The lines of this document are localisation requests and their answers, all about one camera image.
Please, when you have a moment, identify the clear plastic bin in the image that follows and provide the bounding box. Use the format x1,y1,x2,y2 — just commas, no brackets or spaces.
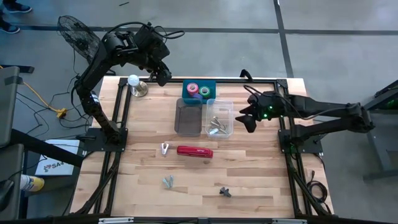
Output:
205,98,234,140

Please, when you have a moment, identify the neon red tape roll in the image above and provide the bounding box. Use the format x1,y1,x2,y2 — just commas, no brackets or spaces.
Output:
187,82,200,96

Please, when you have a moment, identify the grey chair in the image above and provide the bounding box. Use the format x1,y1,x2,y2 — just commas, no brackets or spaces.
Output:
0,142,25,220

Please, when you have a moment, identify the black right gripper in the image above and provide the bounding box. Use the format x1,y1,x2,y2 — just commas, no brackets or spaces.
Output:
235,91,285,134

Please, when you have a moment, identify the black floor fan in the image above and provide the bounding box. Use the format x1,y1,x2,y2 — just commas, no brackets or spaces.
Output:
57,15,102,65

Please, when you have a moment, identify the person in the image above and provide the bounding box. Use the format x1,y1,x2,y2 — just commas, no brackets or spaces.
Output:
0,0,33,34

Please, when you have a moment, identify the light blue staple remover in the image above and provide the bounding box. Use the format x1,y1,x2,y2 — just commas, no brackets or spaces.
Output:
162,175,175,190

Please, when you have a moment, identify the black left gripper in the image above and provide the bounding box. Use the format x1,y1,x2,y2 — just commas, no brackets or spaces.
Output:
139,26,173,87

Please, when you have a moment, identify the white printed sign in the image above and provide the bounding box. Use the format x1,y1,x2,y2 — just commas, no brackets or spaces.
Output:
34,139,81,177

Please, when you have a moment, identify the yellow cable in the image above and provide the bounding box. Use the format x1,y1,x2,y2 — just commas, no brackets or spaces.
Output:
0,64,68,119

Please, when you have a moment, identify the white bulb brass lamp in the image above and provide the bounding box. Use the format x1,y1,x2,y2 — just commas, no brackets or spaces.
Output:
127,74,149,98

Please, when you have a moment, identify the black staple remover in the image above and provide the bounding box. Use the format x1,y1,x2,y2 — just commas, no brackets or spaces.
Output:
218,186,233,198

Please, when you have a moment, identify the blue plastic bin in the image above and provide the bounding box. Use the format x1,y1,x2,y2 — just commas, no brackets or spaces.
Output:
182,79,217,105

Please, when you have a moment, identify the red stapler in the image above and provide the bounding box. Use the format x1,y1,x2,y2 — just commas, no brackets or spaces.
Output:
176,145,215,159

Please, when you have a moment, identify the grey translucent plastic bin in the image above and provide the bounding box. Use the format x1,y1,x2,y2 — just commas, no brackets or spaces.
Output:
174,97,203,138

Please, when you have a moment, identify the black equipment stand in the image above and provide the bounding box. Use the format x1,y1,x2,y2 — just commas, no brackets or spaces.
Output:
362,79,398,181

